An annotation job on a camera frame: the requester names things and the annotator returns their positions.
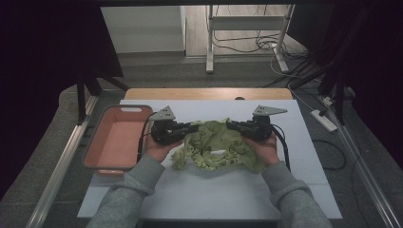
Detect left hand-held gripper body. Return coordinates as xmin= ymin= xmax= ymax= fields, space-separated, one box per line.
xmin=148 ymin=104 xmax=188 ymax=146

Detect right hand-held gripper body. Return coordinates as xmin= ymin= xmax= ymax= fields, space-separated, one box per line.
xmin=240 ymin=104 xmax=289 ymax=143

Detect green printed baby romper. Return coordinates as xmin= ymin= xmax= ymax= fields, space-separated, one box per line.
xmin=170 ymin=118 xmax=269 ymax=175

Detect pink plastic basket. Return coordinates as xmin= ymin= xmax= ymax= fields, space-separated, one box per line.
xmin=81 ymin=104 xmax=155 ymax=178

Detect person's left hand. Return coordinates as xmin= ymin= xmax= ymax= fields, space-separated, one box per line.
xmin=144 ymin=136 xmax=184 ymax=163

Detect person's right hand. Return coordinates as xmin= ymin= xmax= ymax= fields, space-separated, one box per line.
xmin=245 ymin=132 xmax=280 ymax=168

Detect white power strip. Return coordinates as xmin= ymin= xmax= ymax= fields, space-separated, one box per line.
xmin=310 ymin=108 xmax=338 ymax=133

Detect white board table cover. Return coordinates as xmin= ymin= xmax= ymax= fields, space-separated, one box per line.
xmin=77 ymin=99 xmax=344 ymax=220

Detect black metal stand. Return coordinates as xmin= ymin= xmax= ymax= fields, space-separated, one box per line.
xmin=75 ymin=67 xmax=131 ymax=124
xmin=288 ymin=56 xmax=355 ymax=126

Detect white panel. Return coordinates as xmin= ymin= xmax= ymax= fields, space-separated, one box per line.
xmin=100 ymin=6 xmax=186 ymax=54

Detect dark curtain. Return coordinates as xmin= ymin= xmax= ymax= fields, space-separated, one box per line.
xmin=286 ymin=0 xmax=403 ymax=170
xmin=0 ymin=0 xmax=125 ymax=200

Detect left hand-held gripper black cable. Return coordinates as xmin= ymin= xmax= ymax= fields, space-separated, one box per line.
xmin=136 ymin=111 xmax=160 ymax=162

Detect hand-held gripper black cable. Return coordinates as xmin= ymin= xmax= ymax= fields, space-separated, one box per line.
xmin=270 ymin=123 xmax=292 ymax=172
xmin=136 ymin=111 xmax=160 ymax=162

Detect right hand-held gripper black cable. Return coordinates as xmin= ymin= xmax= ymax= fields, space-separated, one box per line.
xmin=270 ymin=123 xmax=292 ymax=172

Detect tangle of floor cables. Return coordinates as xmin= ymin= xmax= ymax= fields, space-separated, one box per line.
xmin=211 ymin=29 xmax=310 ymax=61

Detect black floor cable loop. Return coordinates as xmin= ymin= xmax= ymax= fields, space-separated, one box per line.
xmin=312 ymin=139 xmax=347 ymax=171

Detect white metal stand frame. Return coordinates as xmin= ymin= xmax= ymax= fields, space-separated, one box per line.
xmin=204 ymin=4 xmax=297 ymax=74

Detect aluminium floor rail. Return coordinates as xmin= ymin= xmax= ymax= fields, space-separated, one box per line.
xmin=327 ymin=105 xmax=403 ymax=228
xmin=27 ymin=94 xmax=99 ymax=228

